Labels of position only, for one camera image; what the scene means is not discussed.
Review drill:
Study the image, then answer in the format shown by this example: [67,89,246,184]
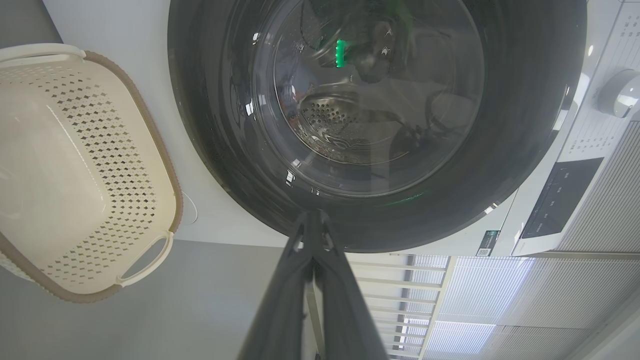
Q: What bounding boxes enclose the cream perforated laundry basket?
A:
[0,43,184,304]

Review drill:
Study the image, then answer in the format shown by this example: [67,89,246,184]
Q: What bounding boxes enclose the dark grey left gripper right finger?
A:
[312,210,390,360]

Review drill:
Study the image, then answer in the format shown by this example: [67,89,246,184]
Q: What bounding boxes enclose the stainless steel washing machine drum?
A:
[297,90,416,166]

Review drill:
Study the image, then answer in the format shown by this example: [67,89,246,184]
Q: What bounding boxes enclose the round filter cover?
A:
[180,190,199,226]

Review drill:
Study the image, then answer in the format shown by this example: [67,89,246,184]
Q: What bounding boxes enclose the black round glass washer door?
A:
[167,0,588,253]

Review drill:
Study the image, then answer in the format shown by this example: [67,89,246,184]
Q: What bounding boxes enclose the white ribbed blinds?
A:
[420,120,640,360]

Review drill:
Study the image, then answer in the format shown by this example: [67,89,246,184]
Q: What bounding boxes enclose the white washing machine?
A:
[42,0,640,258]

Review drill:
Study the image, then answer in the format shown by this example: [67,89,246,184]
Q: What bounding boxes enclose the white control dial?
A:
[597,69,640,119]

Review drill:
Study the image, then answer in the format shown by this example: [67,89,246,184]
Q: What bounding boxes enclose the black display panel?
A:
[520,157,606,240]

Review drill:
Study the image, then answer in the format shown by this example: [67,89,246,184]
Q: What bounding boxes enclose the white railing rack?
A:
[305,252,457,360]

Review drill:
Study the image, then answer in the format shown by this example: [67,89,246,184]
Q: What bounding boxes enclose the small black sticker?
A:
[476,230,501,257]

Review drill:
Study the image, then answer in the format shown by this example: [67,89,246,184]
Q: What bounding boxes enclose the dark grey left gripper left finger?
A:
[237,210,316,360]

